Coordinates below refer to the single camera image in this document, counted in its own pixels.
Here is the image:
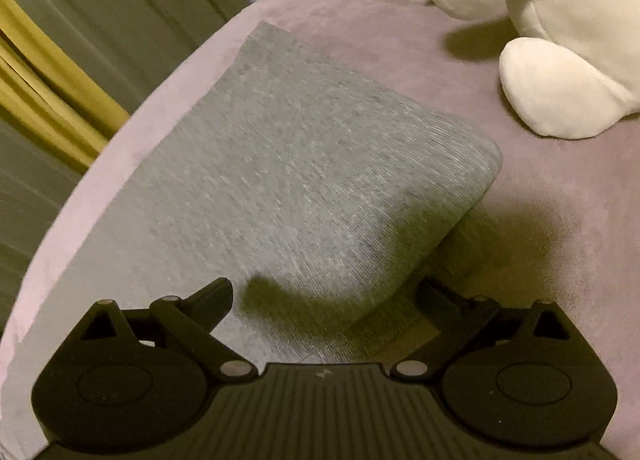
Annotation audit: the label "yellow curtain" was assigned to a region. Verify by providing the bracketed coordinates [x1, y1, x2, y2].
[0, 0, 132, 175]

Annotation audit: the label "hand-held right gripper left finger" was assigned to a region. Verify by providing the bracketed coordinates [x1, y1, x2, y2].
[80, 277, 256, 383]

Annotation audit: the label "grey sweatpants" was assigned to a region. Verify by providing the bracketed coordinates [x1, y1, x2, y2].
[0, 20, 503, 448]

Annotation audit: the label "white plush toy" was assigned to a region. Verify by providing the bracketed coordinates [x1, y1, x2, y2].
[417, 0, 640, 140]

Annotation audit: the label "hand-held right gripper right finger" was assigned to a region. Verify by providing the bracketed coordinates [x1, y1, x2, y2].
[391, 279, 571, 382]

